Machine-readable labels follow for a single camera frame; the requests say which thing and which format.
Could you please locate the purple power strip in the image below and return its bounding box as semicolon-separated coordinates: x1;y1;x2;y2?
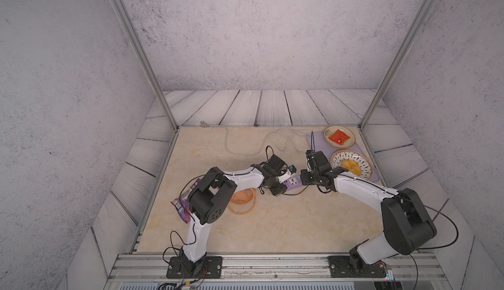
283;175;303;191

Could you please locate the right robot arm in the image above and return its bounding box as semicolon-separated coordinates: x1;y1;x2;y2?
301;150;460;270

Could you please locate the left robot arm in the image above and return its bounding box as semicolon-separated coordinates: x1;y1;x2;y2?
177;154;297;270

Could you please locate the purple placemat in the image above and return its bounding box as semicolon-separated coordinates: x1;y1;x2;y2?
314;131;381;184

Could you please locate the yellow food in bowl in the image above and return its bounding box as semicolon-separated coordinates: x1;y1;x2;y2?
341;160;362;176

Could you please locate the white patterned bowl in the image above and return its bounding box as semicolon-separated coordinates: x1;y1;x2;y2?
329;150;374;181

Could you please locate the red packet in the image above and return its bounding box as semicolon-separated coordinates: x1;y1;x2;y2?
329;129;350;146

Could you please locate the beige plate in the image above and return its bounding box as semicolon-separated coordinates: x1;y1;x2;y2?
323;125;356;149

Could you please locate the purple snack packet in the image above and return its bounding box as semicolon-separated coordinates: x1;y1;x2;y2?
171;178;200;224

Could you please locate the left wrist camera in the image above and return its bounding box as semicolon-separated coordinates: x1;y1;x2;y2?
278;165;297;183

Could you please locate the black fan cable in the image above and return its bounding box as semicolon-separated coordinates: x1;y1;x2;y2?
259;183;310;197

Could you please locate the white power strip cord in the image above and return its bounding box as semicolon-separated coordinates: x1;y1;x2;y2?
199;121;312;157

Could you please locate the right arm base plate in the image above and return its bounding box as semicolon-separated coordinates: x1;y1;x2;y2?
328;255;388;278

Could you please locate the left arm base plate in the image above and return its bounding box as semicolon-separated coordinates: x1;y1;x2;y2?
166;256;223;279

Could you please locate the aluminium front rail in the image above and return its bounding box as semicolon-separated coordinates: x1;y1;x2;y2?
105;253;451;289

